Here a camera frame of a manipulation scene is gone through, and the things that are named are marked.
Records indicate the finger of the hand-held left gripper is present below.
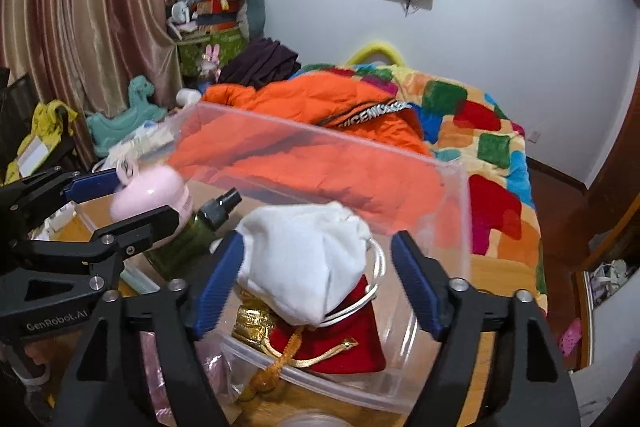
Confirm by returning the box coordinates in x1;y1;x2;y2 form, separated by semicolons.
0;168;123;238
0;206;181;304

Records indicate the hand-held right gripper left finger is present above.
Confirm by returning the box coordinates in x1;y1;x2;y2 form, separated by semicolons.
50;231;246;427

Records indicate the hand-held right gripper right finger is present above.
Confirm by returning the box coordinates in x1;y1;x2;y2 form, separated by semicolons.
391;231;583;427

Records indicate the pink round ball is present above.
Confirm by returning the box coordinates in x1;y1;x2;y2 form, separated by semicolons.
110;159;195;253

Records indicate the white drawstring pouch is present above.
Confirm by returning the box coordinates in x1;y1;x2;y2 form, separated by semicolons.
234;201;387;327

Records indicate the clear plastic storage box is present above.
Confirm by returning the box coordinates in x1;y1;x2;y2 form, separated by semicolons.
75;101;473;417

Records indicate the wooden desktop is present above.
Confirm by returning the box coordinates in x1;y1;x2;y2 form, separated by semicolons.
30;179;546;427

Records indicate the green spray bottle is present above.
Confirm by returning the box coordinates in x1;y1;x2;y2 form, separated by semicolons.
145;188;242;280

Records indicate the gold fabric pouch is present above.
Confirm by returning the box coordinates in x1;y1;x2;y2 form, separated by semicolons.
231;292;281;348

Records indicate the stack of books and papers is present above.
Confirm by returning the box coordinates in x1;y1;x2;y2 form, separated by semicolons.
95;122;177;170

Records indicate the teal rocking horse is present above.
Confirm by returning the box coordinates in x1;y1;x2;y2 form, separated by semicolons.
85;76;181;158

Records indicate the yellow cloth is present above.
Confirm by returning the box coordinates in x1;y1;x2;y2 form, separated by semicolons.
2;101;78;188

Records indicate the pink shoe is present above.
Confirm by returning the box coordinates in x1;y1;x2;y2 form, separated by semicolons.
559;318;583;360

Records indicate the pink rabbit toy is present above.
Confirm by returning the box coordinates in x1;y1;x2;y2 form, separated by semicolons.
200;44;223;80

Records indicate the striped brown curtain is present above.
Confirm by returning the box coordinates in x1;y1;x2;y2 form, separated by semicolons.
0;0;206;168

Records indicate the colourful patchwork blanket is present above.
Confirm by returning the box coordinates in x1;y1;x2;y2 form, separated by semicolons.
300;62;548;303

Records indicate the green storage box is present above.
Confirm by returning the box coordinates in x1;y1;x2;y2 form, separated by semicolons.
177;29;248;78

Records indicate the orange down jacket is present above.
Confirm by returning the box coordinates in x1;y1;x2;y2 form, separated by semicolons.
170;74;446;233

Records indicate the white plush toy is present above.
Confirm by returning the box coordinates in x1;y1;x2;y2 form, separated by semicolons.
170;2;193;28

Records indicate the dark purple cloth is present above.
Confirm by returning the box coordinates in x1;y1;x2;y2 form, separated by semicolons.
217;37;303;90

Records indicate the red patterned box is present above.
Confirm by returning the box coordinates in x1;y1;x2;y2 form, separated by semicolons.
192;0;246;32

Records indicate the grey plush cushion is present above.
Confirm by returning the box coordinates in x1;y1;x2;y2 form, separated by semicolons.
235;0;266;40

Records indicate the red velvet drawstring pouch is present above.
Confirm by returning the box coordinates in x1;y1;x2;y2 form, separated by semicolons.
240;276;387;403

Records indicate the yellow foam ring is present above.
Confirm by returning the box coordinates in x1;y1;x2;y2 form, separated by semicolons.
347;41;408;68

